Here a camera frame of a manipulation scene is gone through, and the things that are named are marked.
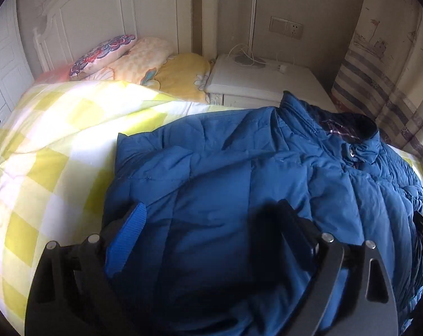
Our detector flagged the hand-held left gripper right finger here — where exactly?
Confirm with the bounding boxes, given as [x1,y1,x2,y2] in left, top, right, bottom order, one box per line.
[264,199,397,336]

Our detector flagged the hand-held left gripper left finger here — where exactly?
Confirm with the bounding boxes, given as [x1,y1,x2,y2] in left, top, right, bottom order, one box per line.
[25,202,149,336]

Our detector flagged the blue padded jacket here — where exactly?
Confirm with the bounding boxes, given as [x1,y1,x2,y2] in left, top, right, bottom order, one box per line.
[104,91,423,336]

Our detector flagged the yellow checkered blanket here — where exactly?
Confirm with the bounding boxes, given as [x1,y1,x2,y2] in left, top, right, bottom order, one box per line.
[0,80,423,326]

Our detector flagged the yellow flower print pillow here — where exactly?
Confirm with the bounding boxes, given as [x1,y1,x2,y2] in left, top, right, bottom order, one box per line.
[139,53,212,104]

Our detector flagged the white nightstand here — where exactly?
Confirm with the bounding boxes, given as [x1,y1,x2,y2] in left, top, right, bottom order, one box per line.
[204,53,338,113]

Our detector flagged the striped printed curtain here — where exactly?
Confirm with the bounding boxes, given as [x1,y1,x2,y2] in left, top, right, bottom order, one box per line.
[330,0,423,156]

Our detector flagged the peach textured pillow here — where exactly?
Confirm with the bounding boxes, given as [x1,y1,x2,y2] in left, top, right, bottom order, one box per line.
[104,37,175,85]

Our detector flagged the floral patterned pillow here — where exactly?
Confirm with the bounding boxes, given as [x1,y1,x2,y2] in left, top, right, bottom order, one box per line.
[69,34,137,79]

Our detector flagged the white wardrobe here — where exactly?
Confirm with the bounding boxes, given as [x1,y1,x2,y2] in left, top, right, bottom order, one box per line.
[0,0,35,144]

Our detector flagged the white bed headboard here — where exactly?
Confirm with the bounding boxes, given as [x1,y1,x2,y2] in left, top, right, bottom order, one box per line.
[17,0,219,74]

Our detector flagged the white pole lamp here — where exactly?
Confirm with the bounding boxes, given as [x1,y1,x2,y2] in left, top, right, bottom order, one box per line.
[234,0,259,66]

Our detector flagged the white cable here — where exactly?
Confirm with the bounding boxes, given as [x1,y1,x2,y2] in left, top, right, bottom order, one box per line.
[227,44,296,72]

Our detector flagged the wall switch and socket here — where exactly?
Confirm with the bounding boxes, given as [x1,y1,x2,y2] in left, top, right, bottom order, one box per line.
[269,16,304,39]

